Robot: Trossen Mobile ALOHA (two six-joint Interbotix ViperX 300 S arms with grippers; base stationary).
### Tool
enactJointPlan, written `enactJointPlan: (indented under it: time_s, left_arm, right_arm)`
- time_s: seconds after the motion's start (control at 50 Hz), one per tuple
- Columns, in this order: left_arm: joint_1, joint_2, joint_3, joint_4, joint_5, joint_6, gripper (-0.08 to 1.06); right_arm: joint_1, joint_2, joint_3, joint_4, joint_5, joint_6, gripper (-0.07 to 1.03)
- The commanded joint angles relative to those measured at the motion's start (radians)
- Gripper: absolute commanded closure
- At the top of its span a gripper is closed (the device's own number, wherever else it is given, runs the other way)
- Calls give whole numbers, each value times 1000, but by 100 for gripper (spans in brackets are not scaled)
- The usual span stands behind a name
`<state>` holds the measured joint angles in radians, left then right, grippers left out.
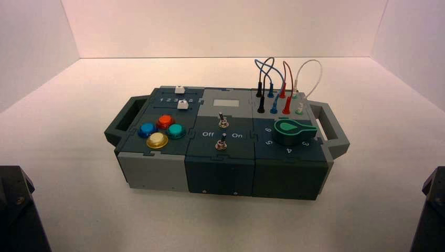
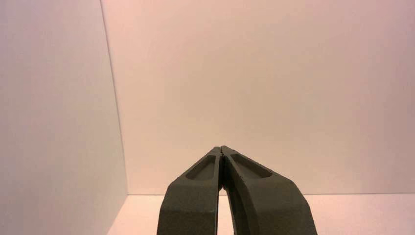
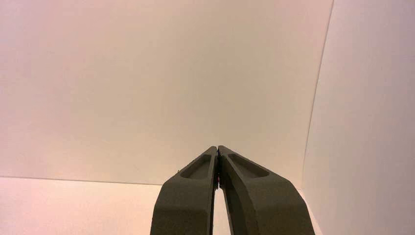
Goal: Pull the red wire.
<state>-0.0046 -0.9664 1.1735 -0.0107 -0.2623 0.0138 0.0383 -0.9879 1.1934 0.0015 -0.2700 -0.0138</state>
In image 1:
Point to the small gray display screen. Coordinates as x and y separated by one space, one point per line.
226 103

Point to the gray and teal task box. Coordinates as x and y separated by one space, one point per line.
219 170

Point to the white slider knob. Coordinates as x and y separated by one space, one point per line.
179 89
182 104

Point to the green push button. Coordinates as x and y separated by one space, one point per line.
176 130

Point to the red push button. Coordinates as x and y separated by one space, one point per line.
165 121

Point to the yellow push button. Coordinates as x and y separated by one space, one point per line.
157 140

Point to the green rotary knob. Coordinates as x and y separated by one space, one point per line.
293 134

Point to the blue push button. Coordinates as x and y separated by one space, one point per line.
147 129

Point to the metal toggle switch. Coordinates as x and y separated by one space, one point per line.
222 121
221 143

